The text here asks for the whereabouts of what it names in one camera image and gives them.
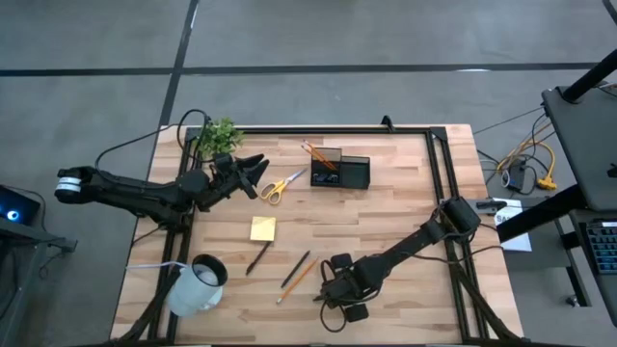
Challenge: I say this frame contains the dark grey desk top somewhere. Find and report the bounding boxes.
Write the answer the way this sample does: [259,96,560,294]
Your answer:
[541,85,617,213]

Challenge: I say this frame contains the black device blue light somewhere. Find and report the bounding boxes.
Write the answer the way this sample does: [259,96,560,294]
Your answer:
[0,184,43,227]

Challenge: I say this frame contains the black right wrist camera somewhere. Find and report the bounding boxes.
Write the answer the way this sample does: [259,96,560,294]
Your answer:
[343,303,371,324]

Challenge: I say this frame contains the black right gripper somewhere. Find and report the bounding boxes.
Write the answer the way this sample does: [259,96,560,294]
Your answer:
[318,262,385,308]

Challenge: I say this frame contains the black mesh desk organizer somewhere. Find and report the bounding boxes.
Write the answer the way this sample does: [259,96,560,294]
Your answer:
[309,147,372,190]

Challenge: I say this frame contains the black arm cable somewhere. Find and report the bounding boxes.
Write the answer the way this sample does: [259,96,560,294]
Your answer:
[94,108,214,173]

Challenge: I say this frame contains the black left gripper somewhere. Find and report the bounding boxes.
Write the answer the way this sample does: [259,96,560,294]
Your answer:
[201,152,271,198]

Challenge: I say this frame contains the black power adapter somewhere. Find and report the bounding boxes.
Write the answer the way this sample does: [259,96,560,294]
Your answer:
[500,161,531,195]

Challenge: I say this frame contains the black metal side stand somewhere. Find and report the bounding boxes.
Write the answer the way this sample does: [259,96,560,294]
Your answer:
[0,216,79,347]

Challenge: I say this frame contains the black pole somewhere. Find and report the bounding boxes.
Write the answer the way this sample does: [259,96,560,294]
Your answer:
[561,47,617,105]

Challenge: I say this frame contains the yellow handled scissors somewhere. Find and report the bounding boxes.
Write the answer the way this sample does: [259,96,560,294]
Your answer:
[258,168,309,206]

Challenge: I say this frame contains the yellow power cable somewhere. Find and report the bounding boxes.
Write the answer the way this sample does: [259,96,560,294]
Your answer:
[497,125,560,192]

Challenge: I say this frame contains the white paper sheet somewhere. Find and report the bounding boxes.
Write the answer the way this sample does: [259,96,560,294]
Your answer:
[494,197,534,254]

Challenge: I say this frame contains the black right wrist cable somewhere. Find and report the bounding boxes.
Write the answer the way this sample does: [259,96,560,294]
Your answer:
[318,288,350,334]

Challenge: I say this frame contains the yellow sticky note pad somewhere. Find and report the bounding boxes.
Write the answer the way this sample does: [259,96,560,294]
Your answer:
[249,215,278,243]

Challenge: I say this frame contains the black computer keyboard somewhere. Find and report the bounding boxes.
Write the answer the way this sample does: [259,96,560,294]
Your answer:
[584,220,617,277]

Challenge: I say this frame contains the white cylinder black rim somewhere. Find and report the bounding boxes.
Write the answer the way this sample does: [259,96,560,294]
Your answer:
[166,254,229,318]

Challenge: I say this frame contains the black aluminium table frame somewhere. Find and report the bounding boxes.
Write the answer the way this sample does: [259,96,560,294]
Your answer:
[109,125,521,346]

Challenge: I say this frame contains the green plant white pot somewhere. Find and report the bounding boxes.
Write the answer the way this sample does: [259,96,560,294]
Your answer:
[195,117,246,154]

